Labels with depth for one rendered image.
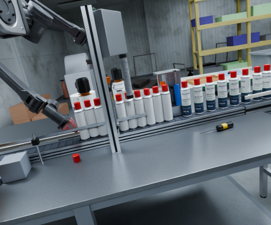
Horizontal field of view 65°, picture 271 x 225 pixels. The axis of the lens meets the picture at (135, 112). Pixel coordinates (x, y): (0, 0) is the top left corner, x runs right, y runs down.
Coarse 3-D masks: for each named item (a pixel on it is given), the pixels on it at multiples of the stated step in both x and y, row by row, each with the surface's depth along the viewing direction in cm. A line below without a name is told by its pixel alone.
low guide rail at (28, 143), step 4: (56, 136) 118; (60, 136) 118; (64, 136) 118; (68, 136) 119; (72, 136) 119; (40, 140) 116; (44, 140) 117; (48, 140) 117; (52, 140) 118; (20, 144) 115; (24, 144) 115; (28, 144) 116; (0, 148) 114; (4, 148) 114; (8, 148) 115; (12, 148) 115; (16, 148) 115
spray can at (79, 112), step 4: (76, 104) 110; (80, 104) 112; (76, 108) 111; (80, 108) 112; (76, 112) 110; (80, 112) 111; (76, 116) 111; (80, 116) 111; (84, 116) 113; (76, 120) 112; (80, 120) 112; (84, 120) 113; (80, 124) 112; (84, 124) 113; (80, 132) 114; (84, 132) 114; (88, 132) 116; (80, 136) 115; (84, 136) 114; (88, 136) 115
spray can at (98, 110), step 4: (96, 100) 111; (96, 104) 112; (100, 104) 113; (96, 108) 111; (100, 108) 112; (96, 112) 112; (100, 112) 112; (96, 116) 113; (100, 116) 113; (96, 120) 114; (100, 120) 113; (104, 120) 114; (100, 128) 115; (104, 128) 115; (100, 132) 115; (104, 132) 115
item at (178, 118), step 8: (240, 104) 128; (192, 112) 129; (208, 112) 124; (176, 120) 121; (136, 128) 119; (144, 128) 118; (104, 136) 116; (48, 144) 118; (56, 144) 116; (64, 144) 114; (72, 144) 114; (16, 152) 114; (32, 152) 111; (0, 160) 108
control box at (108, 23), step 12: (96, 12) 87; (108, 12) 90; (120, 12) 100; (96, 24) 89; (108, 24) 90; (120, 24) 99; (108, 36) 90; (120, 36) 99; (108, 48) 90; (120, 48) 99
